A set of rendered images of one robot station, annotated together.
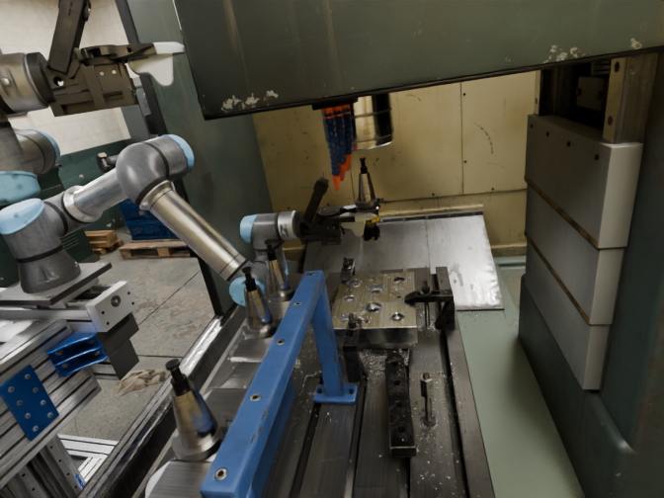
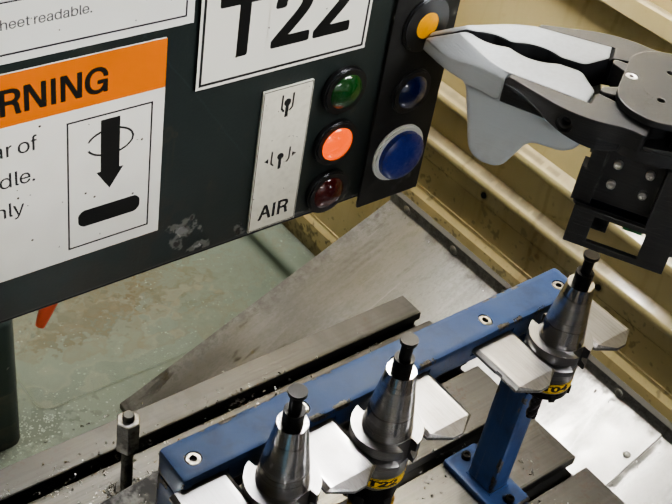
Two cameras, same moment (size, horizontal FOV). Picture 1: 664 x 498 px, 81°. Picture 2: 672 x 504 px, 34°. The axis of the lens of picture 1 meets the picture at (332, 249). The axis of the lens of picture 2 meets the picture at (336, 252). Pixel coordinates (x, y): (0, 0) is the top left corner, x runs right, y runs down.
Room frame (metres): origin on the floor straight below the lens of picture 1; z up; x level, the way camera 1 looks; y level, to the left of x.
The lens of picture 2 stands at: (1.14, 0.42, 1.92)
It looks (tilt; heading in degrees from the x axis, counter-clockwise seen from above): 39 degrees down; 212
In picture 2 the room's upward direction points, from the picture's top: 11 degrees clockwise
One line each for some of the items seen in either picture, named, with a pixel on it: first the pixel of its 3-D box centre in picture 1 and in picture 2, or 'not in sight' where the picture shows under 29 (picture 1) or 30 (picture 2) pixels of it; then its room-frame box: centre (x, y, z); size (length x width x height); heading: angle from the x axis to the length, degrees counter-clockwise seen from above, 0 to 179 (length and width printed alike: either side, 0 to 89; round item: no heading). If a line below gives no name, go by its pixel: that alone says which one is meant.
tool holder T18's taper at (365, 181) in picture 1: (366, 186); not in sight; (0.93, -0.11, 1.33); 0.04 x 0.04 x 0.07
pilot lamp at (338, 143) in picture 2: not in sight; (336, 143); (0.74, 0.15, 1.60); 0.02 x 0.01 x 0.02; 167
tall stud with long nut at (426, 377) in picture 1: (427, 398); (127, 454); (0.59, -0.14, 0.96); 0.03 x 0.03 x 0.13
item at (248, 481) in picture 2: (281, 294); (280, 487); (0.67, 0.11, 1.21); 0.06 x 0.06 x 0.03
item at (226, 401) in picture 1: (221, 403); (518, 365); (0.40, 0.18, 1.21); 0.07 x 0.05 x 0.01; 77
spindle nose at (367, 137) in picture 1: (357, 118); not in sight; (0.93, -0.11, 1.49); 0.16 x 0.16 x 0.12
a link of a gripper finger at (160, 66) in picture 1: (162, 65); (511, 84); (0.66, 0.21, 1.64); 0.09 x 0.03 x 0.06; 107
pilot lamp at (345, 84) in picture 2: not in sight; (345, 90); (0.74, 0.15, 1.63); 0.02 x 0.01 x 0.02; 167
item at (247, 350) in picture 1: (251, 350); (431, 409); (0.51, 0.15, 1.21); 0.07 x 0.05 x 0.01; 77
